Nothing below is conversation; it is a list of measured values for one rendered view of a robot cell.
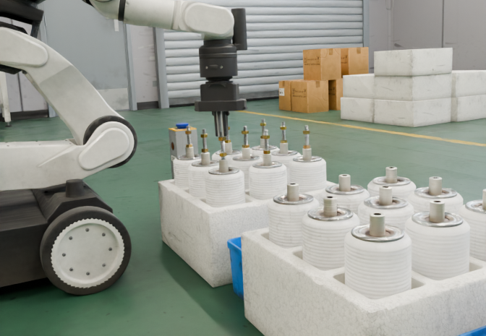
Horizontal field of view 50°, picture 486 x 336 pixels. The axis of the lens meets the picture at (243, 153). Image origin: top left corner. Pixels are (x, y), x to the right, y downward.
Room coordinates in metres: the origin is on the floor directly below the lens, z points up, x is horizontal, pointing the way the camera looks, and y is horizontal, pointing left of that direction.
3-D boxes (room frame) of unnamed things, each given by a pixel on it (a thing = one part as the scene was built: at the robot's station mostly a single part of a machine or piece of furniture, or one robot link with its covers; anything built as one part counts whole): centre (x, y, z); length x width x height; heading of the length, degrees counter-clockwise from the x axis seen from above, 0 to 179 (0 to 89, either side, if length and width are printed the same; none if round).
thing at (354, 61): (5.40, -1.13, 0.45); 0.30 x 0.24 x 0.30; 24
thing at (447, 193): (0.94, -0.35, 0.25); 0.08 x 0.08 x 0.01
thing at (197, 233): (1.39, -0.01, 0.09); 0.39 x 0.39 x 0.18; 26
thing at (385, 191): (0.89, -0.25, 0.26); 0.02 x 0.02 x 0.03
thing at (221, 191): (1.23, 0.05, 0.16); 0.10 x 0.10 x 0.18
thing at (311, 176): (1.34, -0.17, 0.16); 0.10 x 0.10 x 0.18
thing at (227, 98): (1.24, 0.05, 0.46); 0.13 x 0.10 x 0.12; 77
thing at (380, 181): (1.05, -0.30, 0.25); 0.08 x 0.08 x 0.01
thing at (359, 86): (4.29, -1.12, 0.27); 0.39 x 0.39 x 0.18; 28
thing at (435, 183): (0.94, -0.35, 0.26); 0.02 x 0.02 x 0.03
